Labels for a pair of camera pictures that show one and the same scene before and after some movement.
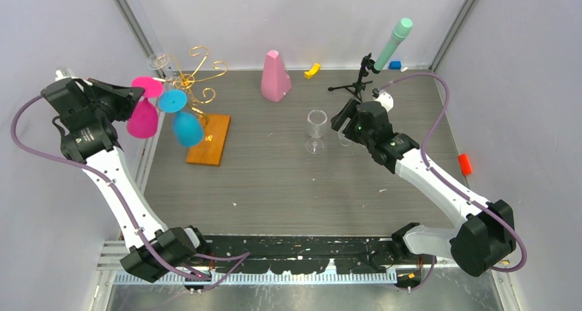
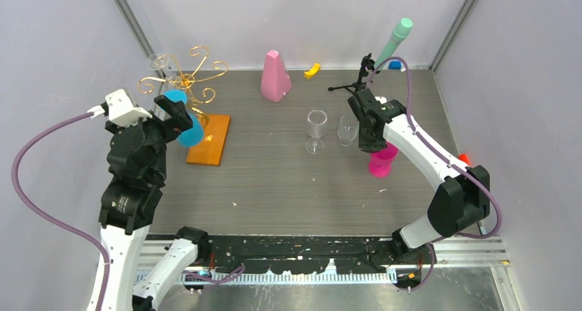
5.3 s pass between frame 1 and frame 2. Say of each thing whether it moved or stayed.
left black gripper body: moved
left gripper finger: moved
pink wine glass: moved
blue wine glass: stayed
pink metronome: stayed
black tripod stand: stayed
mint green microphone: stayed
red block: stayed
